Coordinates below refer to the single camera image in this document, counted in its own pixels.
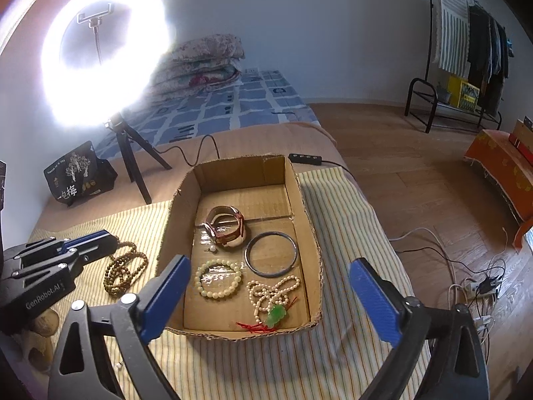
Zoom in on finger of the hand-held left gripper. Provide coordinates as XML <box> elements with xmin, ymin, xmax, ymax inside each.
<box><xmin>12</xmin><ymin>239</ymin><xmax>119</xmax><ymax>281</ymax></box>
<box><xmin>27</xmin><ymin>230</ymin><xmax>115</xmax><ymax>255</ymax></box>

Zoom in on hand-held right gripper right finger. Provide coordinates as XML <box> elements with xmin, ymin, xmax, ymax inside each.
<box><xmin>349</xmin><ymin>257</ymin><xmax>490</xmax><ymax>400</ymax></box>

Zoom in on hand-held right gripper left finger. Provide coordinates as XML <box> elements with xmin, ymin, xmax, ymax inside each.
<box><xmin>48</xmin><ymin>254</ymin><xmax>192</xmax><ymax>400</ymax></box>

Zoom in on brown wooden bead necklace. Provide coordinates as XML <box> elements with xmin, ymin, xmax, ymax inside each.
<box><xmin>103</xmin><ymin>241</ymin><xmax>149</xmax><ymax>298</ymax></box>

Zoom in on white bead bracelet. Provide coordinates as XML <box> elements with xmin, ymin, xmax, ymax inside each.
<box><xmin>195</xmin><ymin>259</ymin><xmax>243</xmax><ymax>300</ymax></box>

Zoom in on brown wide bangles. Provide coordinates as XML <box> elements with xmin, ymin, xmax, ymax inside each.
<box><xmin>202</xmin><ymin>205</ymin><xmax>247</xmax><ymax>251</ymax></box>

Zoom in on dark metal bangle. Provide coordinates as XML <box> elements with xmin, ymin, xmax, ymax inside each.
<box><xmin>245</xmin><ymin>232</ymin><xmax>298</xmax><ymax>277</ymax></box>

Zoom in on pearl necklace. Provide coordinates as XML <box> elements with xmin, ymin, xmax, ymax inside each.
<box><xmin>247</xmin><ymin>276</ymin><xmax>301</xmax><ymax>325</ymax></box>

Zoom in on green pendant with red cord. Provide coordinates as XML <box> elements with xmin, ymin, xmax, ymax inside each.
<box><xmin>237</xmin><ymin>298</ymin><xmax>299</xmax><ymax>334</ymax></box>

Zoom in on cardboard box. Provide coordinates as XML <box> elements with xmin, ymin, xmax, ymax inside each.
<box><xmin>156</xmin><ymin>154</ymin><xmax>324</xmax><ymax>339</ymax></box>

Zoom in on beige slipper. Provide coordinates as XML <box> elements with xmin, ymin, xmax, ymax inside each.
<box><xmin>31</xmin><ymin>310</ymin><xmax>60</xmax><ymax>337</ymax></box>
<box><xmin>24</xmin><ymin>337</ymin><xmax>56</xmax><ymax>372</ymax></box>

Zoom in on black printed bag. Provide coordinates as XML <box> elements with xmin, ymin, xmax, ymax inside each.
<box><xmin>44</xmin><ymin>141</ymin><xmax>118</xmax><ymax>208</ymax></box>

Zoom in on black tripod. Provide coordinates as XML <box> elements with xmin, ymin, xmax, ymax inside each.
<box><xmin>103</xmin><ymin>112</ymin><xmax>172</xmax><ymax>204</ymax></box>

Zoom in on white power strip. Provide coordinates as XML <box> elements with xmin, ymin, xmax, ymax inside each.
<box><xmin>464</xmin><ymin>279</ymin><xmax>500</xmax><ymax>298</ymax></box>

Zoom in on tan mattress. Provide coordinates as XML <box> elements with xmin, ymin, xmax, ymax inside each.
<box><xmin>39</xmin><ymin>122</ymin><xmax>359</xmax><ymax>234</ymax></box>

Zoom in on orange cloth covered table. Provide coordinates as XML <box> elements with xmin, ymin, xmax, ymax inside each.
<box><xmin>464</xmin><ymin>129</ymin><xmax>533</xmax><ymax>251</ymax></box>

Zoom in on folded floral quilt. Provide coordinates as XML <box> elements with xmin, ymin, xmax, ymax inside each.
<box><xmin>144</xmin><ymin>33</ymin><xmax>246</xmax><ymax>103</ymax></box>

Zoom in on blue patterned bed sheet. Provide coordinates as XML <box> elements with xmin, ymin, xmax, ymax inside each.
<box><xmin>98</xmin><ymin>69</ymin><xmax>319</xmax><ymax>159</ymax></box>

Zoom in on black metal clothes rack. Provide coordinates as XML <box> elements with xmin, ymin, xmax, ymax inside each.
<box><xmin>405</xmin><ymin>0</ymin><xmax>515</xmax><ymax>134</ymax></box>

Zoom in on brown box with red strip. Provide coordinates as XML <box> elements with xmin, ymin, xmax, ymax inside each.
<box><xmin>509</xmin><ymin>119</ymin><xmax>533</xmax><ymax>160</ymax></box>

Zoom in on phone clamp on gooseneck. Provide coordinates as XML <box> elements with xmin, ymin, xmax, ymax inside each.
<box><xmin>77</xmin><ymin>3</ymin><xmax>114</xmax><ymax>67</ymax></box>

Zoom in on yellow box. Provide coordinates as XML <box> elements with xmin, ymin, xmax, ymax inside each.
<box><xmin>447</xmin><ymin>74</ymin><xmax>481</xmax><ymax>112</ymax></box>

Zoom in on dark hanging clothes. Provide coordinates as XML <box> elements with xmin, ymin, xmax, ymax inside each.
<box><xmin>466</xmin><ymin>4</ymin><xmax>512</xmax><ymax>119</ymax></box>

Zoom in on striped towel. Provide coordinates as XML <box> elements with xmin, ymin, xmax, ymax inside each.
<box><xmin>431</xmin><ymin>0</ymin><xmax>471</xmax><ymax>79</ymax></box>

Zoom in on power strip with cables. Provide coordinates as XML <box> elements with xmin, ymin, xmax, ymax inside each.
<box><xmin>387</xmin><ymin>227</ymin><xmax>509</xmax><ymax>332</ymax></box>

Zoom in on black ring light cable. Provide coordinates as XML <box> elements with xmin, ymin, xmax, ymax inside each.
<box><xmin>171</xmin><ymin>134</ymin><xmax>359</xmax><ymax>184</ymax></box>

